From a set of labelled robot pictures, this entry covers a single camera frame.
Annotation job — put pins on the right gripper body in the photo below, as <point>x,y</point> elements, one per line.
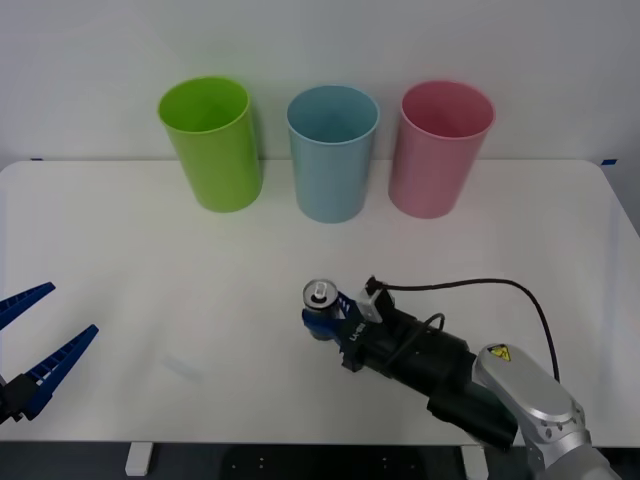
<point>372,345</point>

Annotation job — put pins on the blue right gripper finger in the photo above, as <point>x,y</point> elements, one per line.
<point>346,306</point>
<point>322,336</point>

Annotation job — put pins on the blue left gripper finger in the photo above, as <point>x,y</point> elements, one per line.
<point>25,301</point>
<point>55,372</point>

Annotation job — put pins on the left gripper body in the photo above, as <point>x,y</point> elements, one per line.
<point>4,405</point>

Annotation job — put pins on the blue drink can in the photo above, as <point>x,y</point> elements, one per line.
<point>320,296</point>

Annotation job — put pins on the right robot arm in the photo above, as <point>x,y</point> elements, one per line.
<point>525,390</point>

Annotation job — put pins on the white table foot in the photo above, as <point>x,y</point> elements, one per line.
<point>474,462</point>
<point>138,457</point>

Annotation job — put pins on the pale blue plastic bin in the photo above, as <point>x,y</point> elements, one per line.
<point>330,180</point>

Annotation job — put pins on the pink plastic bin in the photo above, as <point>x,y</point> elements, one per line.
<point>430,175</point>

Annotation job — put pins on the green plastic bin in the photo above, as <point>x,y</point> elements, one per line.
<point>220,165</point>

